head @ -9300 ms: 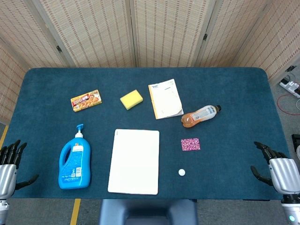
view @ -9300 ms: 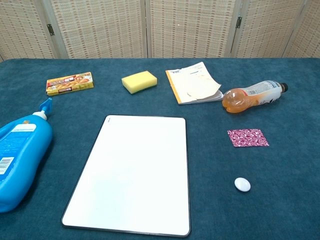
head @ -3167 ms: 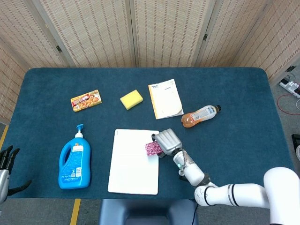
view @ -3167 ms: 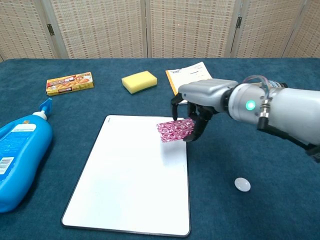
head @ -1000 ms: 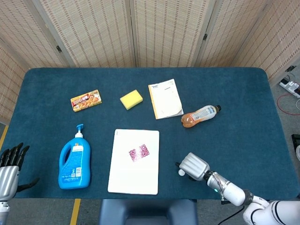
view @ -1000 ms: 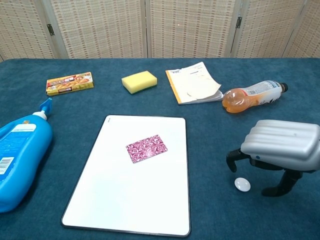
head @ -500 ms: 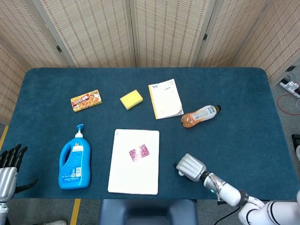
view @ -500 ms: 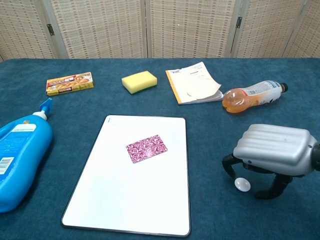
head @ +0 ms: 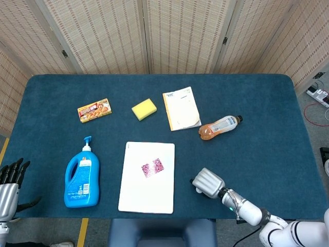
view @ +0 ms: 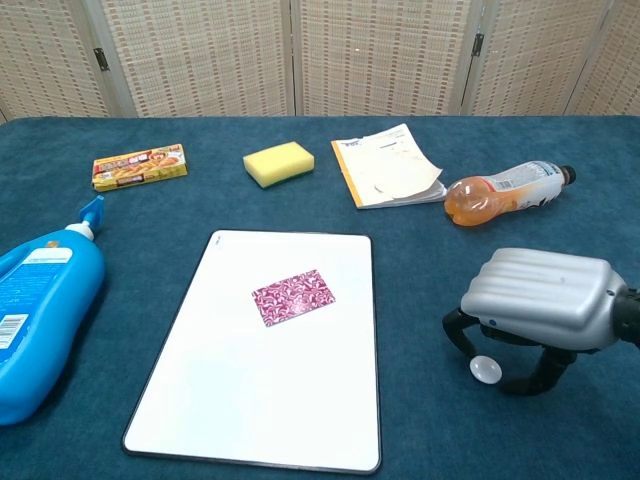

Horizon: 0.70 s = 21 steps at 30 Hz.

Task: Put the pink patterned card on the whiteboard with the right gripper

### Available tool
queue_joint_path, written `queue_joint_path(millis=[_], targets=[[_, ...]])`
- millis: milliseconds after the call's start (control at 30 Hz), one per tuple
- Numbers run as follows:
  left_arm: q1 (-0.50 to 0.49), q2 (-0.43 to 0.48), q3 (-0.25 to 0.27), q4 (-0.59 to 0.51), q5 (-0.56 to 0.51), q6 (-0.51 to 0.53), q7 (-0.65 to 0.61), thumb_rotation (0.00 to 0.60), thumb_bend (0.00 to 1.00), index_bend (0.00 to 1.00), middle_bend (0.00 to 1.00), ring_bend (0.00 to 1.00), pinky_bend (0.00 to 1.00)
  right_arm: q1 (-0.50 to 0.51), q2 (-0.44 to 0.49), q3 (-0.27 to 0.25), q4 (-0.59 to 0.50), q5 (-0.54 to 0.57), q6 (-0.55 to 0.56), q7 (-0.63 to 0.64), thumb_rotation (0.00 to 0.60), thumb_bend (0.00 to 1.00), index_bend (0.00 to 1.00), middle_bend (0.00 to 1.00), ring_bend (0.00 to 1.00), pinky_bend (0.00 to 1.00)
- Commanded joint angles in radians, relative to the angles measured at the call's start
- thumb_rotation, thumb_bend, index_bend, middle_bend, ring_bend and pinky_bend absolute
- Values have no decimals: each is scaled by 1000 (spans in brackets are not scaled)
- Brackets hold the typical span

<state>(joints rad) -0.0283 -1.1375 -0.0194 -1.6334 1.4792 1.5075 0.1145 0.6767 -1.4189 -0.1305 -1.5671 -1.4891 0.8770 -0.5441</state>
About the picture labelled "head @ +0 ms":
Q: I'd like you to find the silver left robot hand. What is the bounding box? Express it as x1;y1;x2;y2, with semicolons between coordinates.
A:
0;157;43;222

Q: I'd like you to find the teal tablecloth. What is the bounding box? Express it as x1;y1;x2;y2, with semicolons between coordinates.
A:
0;74;329;221

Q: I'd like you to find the blue detergent pump bottle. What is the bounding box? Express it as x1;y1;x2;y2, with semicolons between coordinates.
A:
63;135;100;208

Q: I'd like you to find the orange drink plastic bottle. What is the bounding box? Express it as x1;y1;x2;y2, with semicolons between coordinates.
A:
198;115;243;141

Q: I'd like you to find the white cutting board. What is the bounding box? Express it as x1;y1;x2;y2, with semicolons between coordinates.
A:
118;141;176;215

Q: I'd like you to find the black cable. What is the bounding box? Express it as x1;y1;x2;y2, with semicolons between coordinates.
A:
232;227;262;247

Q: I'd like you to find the yellow curry box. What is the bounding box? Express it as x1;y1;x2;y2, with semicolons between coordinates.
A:
77;97;113;124

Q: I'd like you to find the woven folding screen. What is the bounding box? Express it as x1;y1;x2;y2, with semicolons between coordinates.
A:
0;0;329;137

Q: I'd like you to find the red cable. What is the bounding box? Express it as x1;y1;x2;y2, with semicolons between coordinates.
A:
303;102;329;127

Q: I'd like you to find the pink patterned card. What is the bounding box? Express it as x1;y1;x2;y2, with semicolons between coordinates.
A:
141;158;166;179

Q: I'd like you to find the cream notebook with orange spine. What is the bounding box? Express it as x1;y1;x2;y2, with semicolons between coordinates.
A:
162;86;202;132

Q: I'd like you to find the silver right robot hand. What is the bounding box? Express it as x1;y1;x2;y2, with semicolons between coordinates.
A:
189;167;226;199

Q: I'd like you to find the white power strip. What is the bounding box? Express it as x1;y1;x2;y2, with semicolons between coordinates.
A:
306;86;329;108

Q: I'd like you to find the black box on floor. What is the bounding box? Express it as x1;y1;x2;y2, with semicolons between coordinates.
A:
319;147;329;165

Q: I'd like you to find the yellow sponge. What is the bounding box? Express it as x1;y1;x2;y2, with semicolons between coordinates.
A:
131;98;158;122

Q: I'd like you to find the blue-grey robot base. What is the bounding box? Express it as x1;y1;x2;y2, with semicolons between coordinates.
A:
107;218;218;247

